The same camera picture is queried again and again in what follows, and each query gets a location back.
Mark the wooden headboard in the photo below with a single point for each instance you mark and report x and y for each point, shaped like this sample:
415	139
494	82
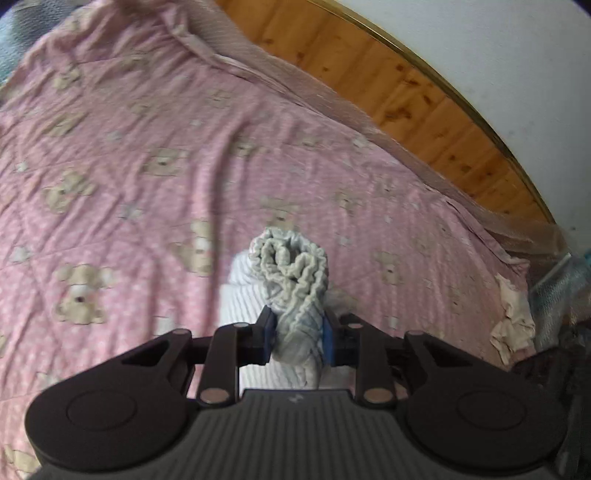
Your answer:
369	78

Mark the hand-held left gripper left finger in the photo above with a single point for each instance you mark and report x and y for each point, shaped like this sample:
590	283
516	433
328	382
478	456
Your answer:
268	334

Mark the blue white striped pants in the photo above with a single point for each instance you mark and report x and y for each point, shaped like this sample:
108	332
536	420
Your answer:
291	277

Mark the pink bear printed blanket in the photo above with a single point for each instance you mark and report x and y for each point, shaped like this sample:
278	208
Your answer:
138	115

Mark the cream baby garment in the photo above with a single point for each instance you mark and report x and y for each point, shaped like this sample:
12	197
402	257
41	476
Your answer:
512	323

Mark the clear bubble wrap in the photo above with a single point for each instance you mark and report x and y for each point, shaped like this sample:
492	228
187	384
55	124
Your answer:
521	235

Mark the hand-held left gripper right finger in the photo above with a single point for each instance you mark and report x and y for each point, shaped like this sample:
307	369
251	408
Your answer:
328	341

